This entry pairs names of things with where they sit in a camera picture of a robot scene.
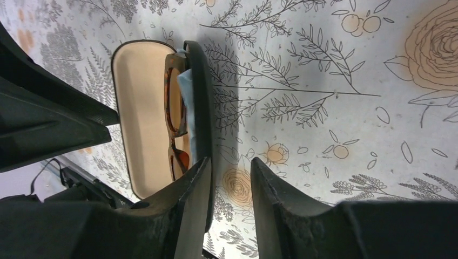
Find light blue cleaning cloth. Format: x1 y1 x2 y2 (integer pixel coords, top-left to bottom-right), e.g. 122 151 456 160
177 68 197 164

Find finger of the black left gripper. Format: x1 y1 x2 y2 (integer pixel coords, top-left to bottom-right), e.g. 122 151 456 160
1 25 119 126
1 79 111 172

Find black glasses case tan lining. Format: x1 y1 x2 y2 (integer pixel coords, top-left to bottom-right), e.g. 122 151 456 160
110 39 216 233

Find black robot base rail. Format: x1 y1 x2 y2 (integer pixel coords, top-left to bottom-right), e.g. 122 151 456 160
0 155 137 210

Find floral patterned table mat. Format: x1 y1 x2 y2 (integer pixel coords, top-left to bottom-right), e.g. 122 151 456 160
1 1 457 258

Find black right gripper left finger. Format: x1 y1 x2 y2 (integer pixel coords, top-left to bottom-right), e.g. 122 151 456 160
1 157 211 258

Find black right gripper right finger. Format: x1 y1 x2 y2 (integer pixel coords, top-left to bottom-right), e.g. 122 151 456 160
251 158 457 258

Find brown tortoiseshell sunglasses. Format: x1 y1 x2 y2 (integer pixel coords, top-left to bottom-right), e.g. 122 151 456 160
164 53 191 181

